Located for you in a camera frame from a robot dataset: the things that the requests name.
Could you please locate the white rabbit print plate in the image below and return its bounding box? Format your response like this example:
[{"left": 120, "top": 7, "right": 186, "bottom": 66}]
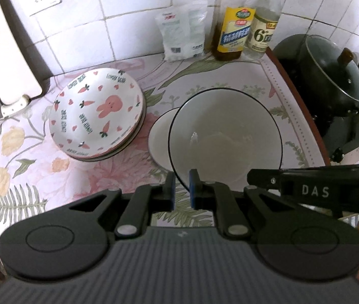
[{"left": 48, "top": 68, "right": 145, "bottom": 159}]

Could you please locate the dark cooking pot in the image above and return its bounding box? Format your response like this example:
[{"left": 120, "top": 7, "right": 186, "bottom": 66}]
[{"left": 272, "top": 33, "right": 359, "bottom": 156}]

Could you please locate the yellow label oil bottle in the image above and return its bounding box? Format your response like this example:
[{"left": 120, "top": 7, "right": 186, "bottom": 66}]
[{"left": 211, "top": 0, "right": 258, "bottom": 63}]

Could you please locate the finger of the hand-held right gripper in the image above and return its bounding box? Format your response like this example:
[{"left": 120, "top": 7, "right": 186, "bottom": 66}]
[{"left": 247, "top": 168, "right": 285, "bottom": 193}]

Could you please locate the small white black-rimmed bowl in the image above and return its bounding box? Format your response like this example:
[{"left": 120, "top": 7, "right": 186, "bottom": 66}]
[{"left": 148, "top": 107, "right": 184, "bottom": 174}]

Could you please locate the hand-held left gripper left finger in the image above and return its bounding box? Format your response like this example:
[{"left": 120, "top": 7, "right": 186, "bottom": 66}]
[{"left": 68, "top": 172, "right": 176, "bottom": 239}]

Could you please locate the floral table mat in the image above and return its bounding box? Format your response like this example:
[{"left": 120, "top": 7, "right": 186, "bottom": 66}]
[{"left": 0, "top": 52, "right": 332, "bottom": 254}]

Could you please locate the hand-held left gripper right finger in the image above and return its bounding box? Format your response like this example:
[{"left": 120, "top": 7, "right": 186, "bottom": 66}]
[{"left": 189, "top": 169, "right": 297, "bottom": 240}]

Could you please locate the glass pot lid brown knob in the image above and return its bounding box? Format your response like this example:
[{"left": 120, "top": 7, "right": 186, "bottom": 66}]
[{"left": 299, "top": 34, "right": 359, "bottom": 112}]

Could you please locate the clear vinegar bottle yellow cap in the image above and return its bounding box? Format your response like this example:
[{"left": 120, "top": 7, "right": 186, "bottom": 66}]
[{"left": 242, "top": 0, "right": 286, "bottom": 61}]

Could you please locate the black gas stove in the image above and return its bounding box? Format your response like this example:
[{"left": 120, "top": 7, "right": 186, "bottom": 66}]
[{"left": 271, "top": 47, "right": 359, "bottom": 166}]

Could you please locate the large white black-rimmed bowl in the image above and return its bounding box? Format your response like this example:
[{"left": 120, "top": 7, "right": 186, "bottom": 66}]
[{"left": 167, "top": 88, "right": 284, "bottom": 194}]

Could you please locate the white cutting board dark rim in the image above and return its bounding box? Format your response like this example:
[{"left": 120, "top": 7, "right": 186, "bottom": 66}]
[{"left": 0, "top": 0, "right": 52, "bottom": 107}]

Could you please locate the white plastic salt bag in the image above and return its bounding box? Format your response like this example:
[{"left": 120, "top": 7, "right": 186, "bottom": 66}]
[{"left": 154, "top": 1, "right": 208, "bottom": 63}]

